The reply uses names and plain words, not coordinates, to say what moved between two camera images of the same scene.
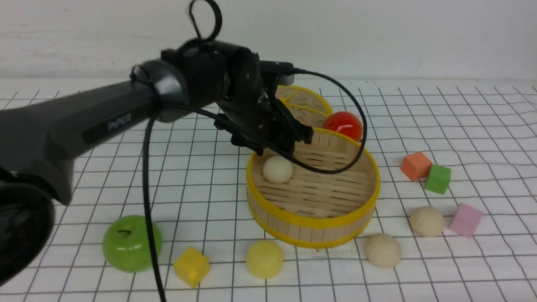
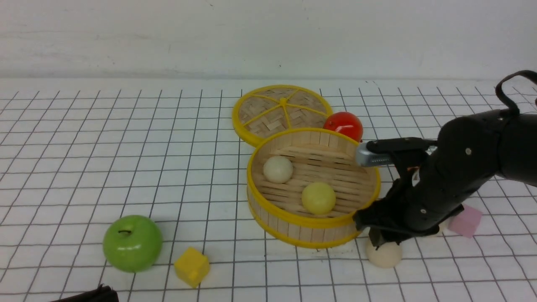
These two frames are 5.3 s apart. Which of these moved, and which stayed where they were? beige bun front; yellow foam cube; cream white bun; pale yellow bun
Moved: pale yellow bun
Stayed: cream white bun; yellow foam cube; beige bun front
